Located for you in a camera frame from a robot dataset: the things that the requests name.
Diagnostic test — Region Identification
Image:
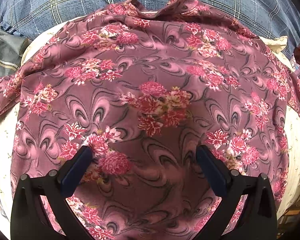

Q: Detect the maroon floral shirt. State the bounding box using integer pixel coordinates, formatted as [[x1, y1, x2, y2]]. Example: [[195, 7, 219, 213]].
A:
[[0, 0, 300, 240]]

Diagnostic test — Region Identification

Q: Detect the cream leaf-print pillow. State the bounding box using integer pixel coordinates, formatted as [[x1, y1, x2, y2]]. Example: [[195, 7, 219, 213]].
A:
[[0, 21, 300, 221]]

